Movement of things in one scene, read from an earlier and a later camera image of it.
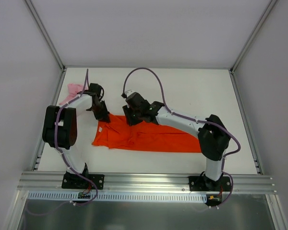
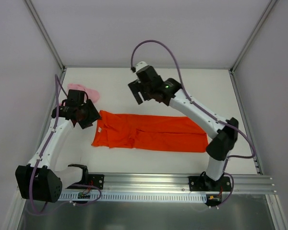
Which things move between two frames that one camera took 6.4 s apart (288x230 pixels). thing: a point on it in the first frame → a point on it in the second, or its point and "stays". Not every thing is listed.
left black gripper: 101,111 → 89,115
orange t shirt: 117,133 stays
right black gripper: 130,116 → 136,86
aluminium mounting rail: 51,183 stays
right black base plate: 202,183 stays
